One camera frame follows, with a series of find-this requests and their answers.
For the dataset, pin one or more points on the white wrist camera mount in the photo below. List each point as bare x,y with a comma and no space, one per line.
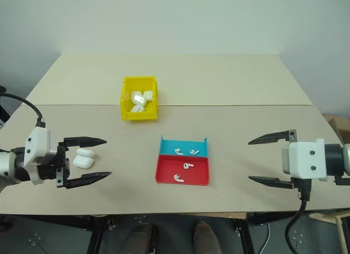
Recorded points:
38,144
306,161

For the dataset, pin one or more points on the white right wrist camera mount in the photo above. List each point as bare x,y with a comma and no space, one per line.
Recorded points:
306,161

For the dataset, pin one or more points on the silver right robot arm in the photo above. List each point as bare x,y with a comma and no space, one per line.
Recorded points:
335,158

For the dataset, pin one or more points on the yellow plastic bin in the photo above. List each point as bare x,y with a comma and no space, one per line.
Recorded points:
127,112

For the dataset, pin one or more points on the white earbud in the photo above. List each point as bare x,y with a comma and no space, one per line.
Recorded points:
194,152
179,152
178,179
187,165

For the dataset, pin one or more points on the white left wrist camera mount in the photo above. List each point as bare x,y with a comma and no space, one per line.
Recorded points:
38,144

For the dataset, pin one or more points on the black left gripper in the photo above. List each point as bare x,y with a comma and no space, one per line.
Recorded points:
62,166

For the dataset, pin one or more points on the red plastic tray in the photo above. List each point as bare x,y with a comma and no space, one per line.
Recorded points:
166,172

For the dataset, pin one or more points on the light wooden frame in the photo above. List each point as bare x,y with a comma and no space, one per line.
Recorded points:
332,214

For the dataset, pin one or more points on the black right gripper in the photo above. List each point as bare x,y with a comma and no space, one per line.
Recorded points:
285,158

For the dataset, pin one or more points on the dark brown rounded shape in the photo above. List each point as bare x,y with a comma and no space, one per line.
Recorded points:
206,239

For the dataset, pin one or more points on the brown cardboard box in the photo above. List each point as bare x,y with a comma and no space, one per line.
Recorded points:
337,125

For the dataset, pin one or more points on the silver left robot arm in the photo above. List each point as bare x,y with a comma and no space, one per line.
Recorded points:
8,166

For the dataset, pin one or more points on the black object at wall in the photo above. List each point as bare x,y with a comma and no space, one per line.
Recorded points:
3,109

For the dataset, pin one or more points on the black table frame leg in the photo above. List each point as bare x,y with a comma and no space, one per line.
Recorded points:
95,235
243,235

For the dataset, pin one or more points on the blue plastic tray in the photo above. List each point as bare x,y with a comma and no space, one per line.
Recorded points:
169,147

